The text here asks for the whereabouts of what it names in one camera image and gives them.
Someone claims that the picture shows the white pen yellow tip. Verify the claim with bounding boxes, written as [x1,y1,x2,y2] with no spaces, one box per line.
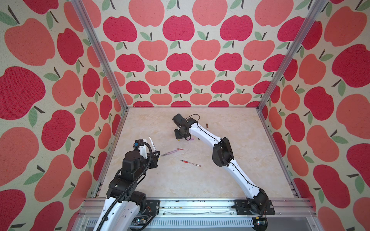
[149,137,157,152]

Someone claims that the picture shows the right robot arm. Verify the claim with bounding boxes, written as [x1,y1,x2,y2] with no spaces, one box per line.
[172,114,269,215]

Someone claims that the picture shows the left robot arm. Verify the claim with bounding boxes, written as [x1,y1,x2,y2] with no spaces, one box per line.
[94,150,160,231]

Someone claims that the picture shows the pink pen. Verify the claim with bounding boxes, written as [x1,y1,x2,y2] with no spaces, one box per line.
[161,148,185,157]

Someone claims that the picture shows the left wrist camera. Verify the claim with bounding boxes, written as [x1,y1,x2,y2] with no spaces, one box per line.
[134,139,148,159]

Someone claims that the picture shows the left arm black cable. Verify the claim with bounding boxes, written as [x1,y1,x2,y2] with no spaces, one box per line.
[98,141,154,231]

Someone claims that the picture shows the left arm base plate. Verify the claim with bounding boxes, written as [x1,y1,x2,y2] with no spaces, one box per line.
[136,199,161,217]

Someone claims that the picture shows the white slotted cable duct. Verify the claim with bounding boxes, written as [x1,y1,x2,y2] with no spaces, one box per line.
[85,217,255,229]

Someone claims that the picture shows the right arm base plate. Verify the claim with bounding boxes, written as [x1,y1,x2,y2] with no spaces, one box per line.
[231,200,276,216]

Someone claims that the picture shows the aluminium front rail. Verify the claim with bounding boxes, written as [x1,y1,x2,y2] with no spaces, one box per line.
[77,198,317,218]

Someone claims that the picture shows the left aluminium corner post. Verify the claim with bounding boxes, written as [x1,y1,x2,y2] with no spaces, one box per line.
[71,1,128,112]

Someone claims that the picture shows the aluminium corner post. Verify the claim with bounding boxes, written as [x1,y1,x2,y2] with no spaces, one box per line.
[257,0,329,113]
[71,1,128,112]

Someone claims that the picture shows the right aluminium corner post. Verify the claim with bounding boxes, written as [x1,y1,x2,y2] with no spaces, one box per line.
[257,0,329,113]

